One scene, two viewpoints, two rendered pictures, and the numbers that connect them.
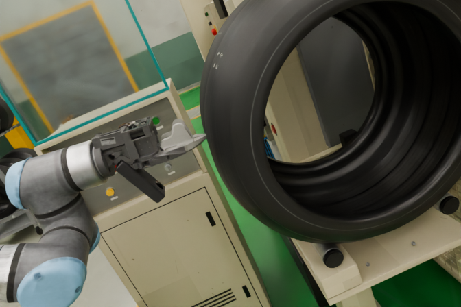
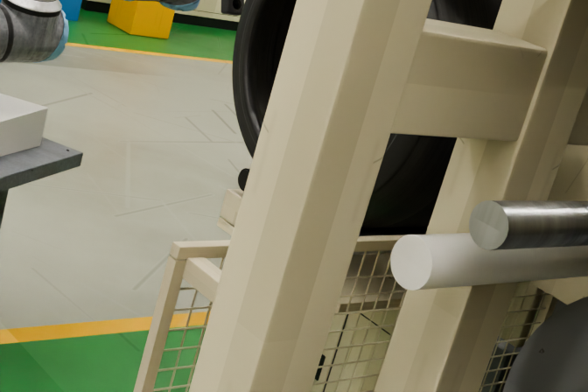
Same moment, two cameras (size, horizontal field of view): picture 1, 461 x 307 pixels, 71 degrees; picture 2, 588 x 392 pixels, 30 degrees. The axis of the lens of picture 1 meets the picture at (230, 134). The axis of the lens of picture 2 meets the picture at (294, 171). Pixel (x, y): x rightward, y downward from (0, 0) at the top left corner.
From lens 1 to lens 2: 178 cm
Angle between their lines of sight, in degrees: 46
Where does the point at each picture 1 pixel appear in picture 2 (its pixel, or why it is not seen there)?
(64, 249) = not seen: outside the picture
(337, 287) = (230, 212)
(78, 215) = not seen: outside the picture
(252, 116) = not seen: outside the picture
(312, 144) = not seen: hidden behind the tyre
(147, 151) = not seen: outside the picture
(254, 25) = not seen: outside the picture
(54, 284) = not seen: outside the picture
